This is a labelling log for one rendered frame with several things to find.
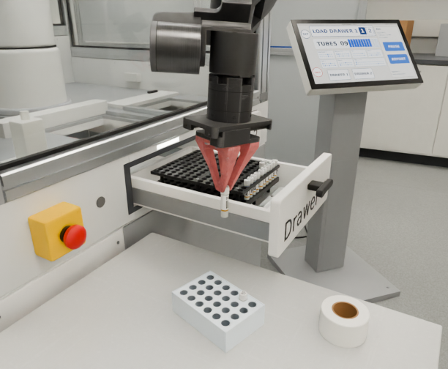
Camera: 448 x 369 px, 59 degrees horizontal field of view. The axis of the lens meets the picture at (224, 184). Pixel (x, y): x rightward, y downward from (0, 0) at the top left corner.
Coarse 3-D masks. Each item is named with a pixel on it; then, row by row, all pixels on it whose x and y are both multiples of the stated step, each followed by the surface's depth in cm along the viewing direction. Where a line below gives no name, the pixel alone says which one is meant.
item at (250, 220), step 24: (144, 168) 87; (288, 168) 90; (144, 192) 81; (168, 192) 78; (192, 192) 75; (192, 216) 77; (216, 216) 73; (240, 216) 71; (264, 216) 68; (264, 240) 70
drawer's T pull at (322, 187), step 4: (312, 180) 76; (328, 180) 76; (332, 180) 76; (308, 184) 74; (312, 184) 74; (316, 184) 74; (320, 184) 74; (324, 184) 74; (328, 184) 74; (308, 188) 75; (312, 188) 74; (316, 188) 74; (320, 188) 72; (324, 188) 72; (328, 188) 74; (316, 192) 72; (320, 192) 71; (324, 192) 73; (320, 196) 71
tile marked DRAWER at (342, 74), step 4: (328, 72) 149; (332, 72) 150; (336, 72) 150; (340, 72) 151; (344, 72) 151; (348, 72) 152; (332, 76) 149; (336, 76) 150; (340, 76) 150; (344, 76) 151; (348, 76) 151; (332, 80) 149; (336, 80) 149; (340, 80) 150
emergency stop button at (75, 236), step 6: (72, 228) 62; (78, 228) 63; (84, 228) 64; (66, 234) 62; (72, 234) 62; (78, 234) 63; (84, 234) 64; (66, 240) 62; (72, 240) 62; (78, 240) 63; (84, 240) 64; (66, 246) 62; (72, 246) 62; (78, 246) 63
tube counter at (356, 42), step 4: (340, 40) 156; (344, 40) 157; (348, 40) 157; (352, 40) 158; (356, 40) 158; (360, 40) 159; (364, 40) 159; (368, 40) 160; (372, 40) 160; (376, 40) 161; (340, 44) 156; (344, 44) 156; (348, 44) 157; (352, 44) 157; (356, 44) 158; (360, 44) 158; (364, 44) 159; (368, 44) 159; (372, 44) 160; (376, 44) 160
